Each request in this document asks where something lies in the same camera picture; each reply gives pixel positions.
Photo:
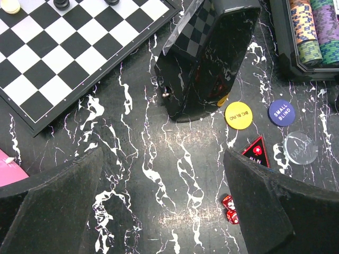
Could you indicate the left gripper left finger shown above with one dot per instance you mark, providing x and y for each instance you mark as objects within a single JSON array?
[{"x": 47, "y": 212}]

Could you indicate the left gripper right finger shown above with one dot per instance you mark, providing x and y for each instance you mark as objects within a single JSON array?
[{"x": 279, "y": 214}]

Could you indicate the red die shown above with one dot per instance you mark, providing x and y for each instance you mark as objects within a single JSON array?
[
  {"x": 232, "y": 216},
  {"x": 228, "y": 203}
]

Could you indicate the pink metronome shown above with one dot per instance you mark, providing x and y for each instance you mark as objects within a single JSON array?
[{"x": 11, "y": 172}]

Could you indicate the clear dealer button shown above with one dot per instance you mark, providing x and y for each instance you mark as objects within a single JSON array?
[{"x": 300, "y": 148}]

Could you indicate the blue small blind button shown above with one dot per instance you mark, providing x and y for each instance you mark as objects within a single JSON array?
[{"x": 281, "y": 113}]

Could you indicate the yellow big blind button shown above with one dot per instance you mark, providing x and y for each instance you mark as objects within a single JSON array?
[{"x": 238, "y": 115}]

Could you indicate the black white chessboard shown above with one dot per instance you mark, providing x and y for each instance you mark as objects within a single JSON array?
[{"x": 51, "y": 58}]

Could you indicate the black poker chip case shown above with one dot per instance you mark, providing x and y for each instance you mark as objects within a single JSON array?
[{"x": 290, "y": 65}]

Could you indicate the leftmost poker chip row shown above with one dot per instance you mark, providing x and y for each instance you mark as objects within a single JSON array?
[{"x": 305, "y": 33}]

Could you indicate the green purple chip row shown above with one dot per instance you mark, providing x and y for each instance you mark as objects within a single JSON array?
[{"x": 326, "y": 25}]

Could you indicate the white chess piece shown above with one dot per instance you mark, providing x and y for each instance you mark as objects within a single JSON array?
[{"x": 10, "y": 6}]

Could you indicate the black chess piece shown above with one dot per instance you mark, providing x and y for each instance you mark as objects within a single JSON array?
[
  {"x": 61, "y": 4},
  {"x": 112, "y": 2}
]

